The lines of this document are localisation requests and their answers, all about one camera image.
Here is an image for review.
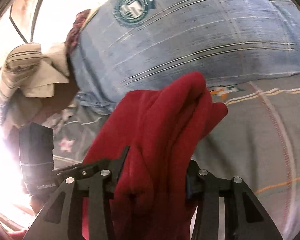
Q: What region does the blue plaid pillow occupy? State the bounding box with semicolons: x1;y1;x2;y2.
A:
71;0;300;115

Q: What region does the red sweater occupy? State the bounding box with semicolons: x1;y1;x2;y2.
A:
84;72;228;239

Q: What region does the grey star-print bed sheet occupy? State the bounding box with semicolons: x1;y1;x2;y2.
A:
42;73;300;240

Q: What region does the beige striped cloth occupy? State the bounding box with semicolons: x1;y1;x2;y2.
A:
0;43;70;129

